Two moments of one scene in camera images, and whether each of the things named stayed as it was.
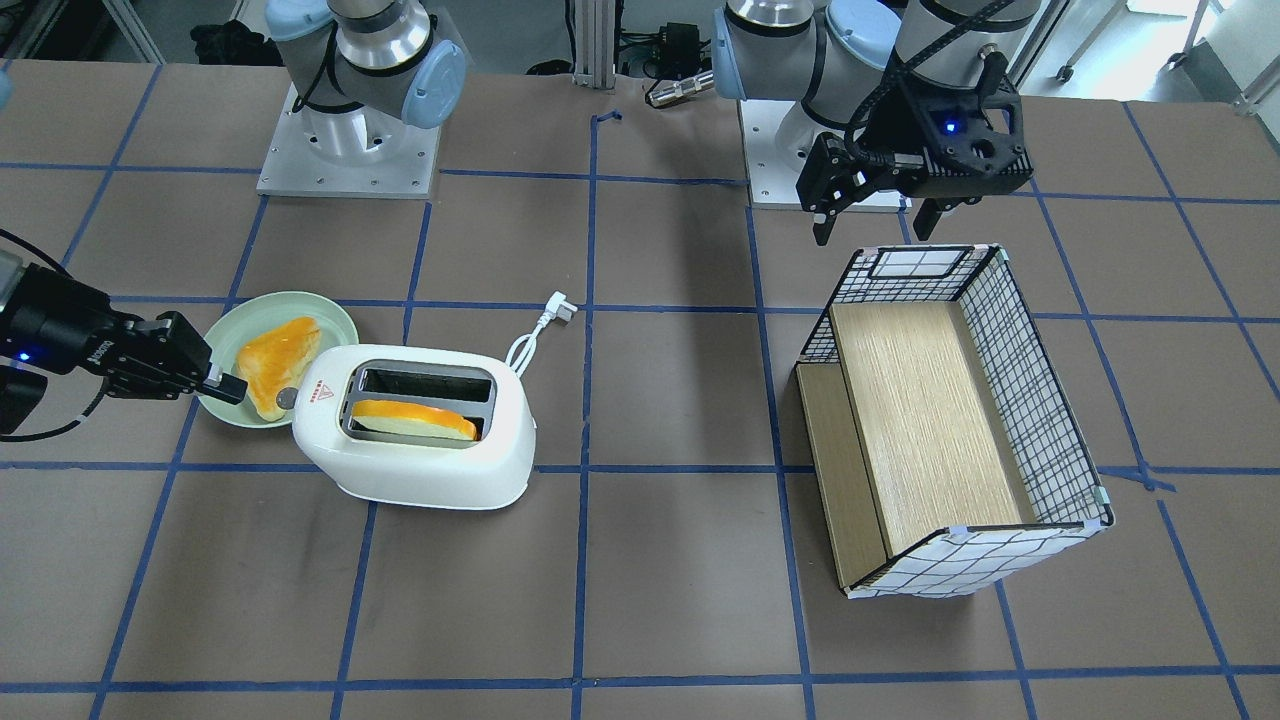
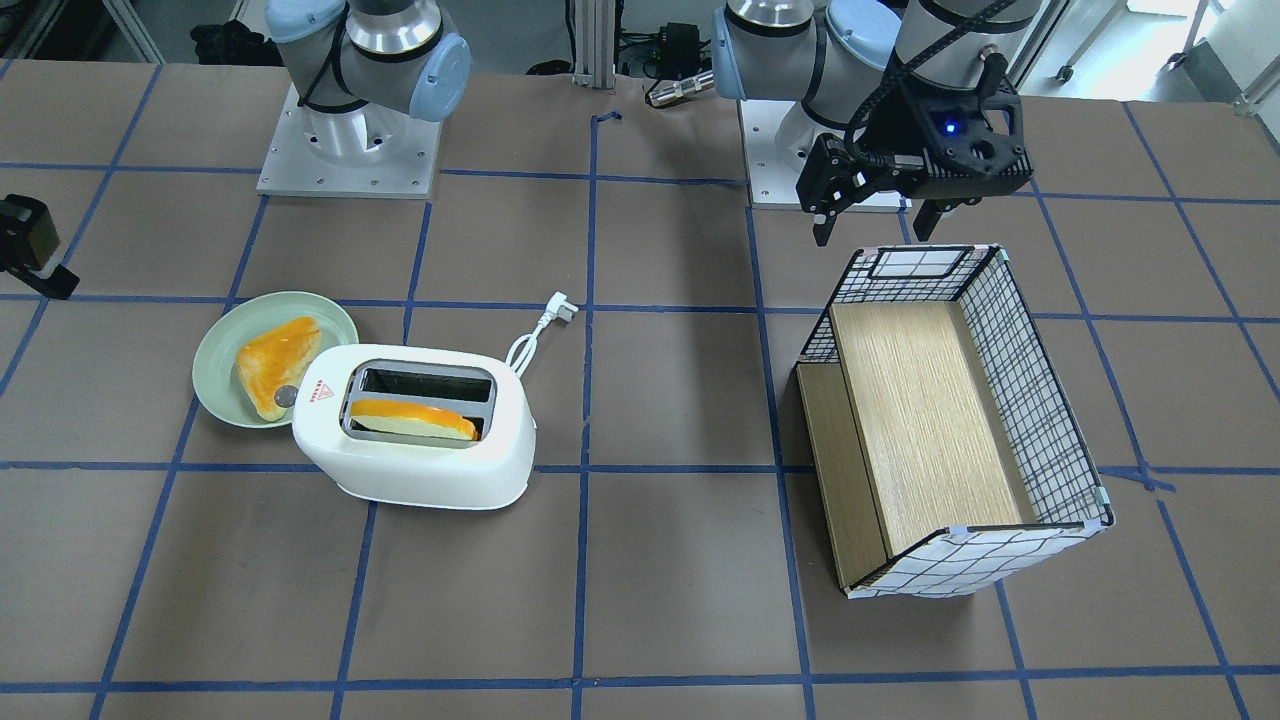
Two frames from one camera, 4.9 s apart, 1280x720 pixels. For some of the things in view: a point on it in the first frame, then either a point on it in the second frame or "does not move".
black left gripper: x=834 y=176 does not move
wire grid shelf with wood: x=949 y=456 does not move
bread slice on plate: x=277 y=359 does not move
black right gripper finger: x=230 y=388 to x=61 y=284
